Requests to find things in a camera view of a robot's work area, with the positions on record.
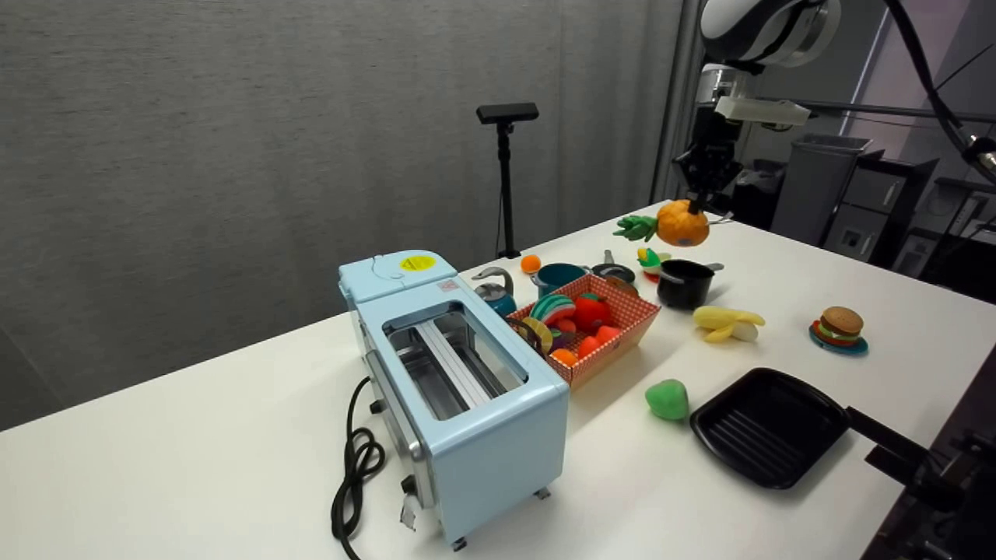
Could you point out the light blue toaster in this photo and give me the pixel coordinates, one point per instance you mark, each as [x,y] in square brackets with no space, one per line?
[487,435]

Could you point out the black toy pot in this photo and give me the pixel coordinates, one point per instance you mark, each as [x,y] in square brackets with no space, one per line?
[685,286]

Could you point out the red checkered cardboard box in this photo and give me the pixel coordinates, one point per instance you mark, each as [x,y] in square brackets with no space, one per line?
[624,347]

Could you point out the small orange ball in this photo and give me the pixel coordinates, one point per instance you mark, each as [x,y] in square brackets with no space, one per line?
[532,264]

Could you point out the toy burger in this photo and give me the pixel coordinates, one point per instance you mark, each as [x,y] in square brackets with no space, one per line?
[840,323]

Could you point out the black camera on stand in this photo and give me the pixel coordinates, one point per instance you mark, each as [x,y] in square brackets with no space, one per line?
[506,113]

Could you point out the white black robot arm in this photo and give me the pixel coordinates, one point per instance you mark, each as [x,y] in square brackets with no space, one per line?
[772,32]

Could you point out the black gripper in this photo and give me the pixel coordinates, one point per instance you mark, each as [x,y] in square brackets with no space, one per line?
[710,151]

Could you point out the green pear plushie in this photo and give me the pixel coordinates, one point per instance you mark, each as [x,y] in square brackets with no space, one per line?
[669,398]

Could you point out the yellow banana plushie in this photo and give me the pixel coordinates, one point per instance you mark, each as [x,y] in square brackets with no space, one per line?
[721,321]

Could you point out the orange pineapple plushie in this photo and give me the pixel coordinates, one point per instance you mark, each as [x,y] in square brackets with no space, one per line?
[680,221]

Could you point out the orange plush fruit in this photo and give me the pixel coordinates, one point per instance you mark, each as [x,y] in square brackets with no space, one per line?
[587,347]

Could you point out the teal toy plate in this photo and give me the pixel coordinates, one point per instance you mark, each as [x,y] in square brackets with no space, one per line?
[855,348]

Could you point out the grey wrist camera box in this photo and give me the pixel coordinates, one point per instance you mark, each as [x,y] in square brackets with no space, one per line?
[765,110]

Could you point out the green red vegetable toy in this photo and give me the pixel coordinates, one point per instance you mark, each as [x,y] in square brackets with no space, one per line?
[651,258]

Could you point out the black bin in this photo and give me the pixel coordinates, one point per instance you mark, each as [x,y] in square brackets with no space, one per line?
[759,198]

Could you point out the red tomato plushie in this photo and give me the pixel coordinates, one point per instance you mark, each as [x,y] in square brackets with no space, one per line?
[593,314]

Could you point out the green watermelon slice plushie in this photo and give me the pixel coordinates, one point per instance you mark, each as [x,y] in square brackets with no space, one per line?
[549,310]

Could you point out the black equipment mount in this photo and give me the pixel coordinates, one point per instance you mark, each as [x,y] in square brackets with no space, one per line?
[951,486]

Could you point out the small dark toy pan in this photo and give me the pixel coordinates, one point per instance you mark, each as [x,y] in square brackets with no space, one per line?
[615,275]

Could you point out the white cabinet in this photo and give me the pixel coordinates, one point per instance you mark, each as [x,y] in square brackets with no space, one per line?
[819,191]

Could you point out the black grill pan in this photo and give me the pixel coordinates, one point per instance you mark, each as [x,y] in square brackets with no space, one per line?
[767,423]

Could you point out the silver toy kettle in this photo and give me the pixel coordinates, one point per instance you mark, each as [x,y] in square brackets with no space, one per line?
[494,283]

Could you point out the teal toy bowl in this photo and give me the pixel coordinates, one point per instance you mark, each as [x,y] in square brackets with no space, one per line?
[562,275]

